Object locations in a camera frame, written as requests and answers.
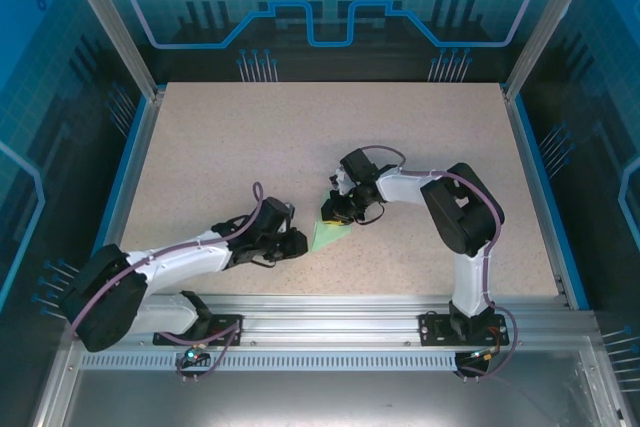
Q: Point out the metal tray panel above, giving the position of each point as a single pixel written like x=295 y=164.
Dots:
x=320 y=397

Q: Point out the aluminium and blue side rail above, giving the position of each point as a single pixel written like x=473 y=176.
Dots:
x=133 y=172
x=534 y=172

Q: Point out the light green cloth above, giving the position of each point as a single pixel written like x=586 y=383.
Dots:
x=325 y=239

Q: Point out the aluminium frame post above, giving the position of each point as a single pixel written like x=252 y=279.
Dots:
x=116 y=22
x=549 y=22

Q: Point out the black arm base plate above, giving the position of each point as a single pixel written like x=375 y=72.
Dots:
x=432 y=329
x=230 y=334

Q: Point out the aluminium mounting rail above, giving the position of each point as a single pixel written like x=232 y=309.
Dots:
x=325 y=317

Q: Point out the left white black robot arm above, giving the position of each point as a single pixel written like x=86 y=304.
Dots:
x=185 y=262

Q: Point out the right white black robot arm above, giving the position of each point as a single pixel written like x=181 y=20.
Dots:
x=470 y=287

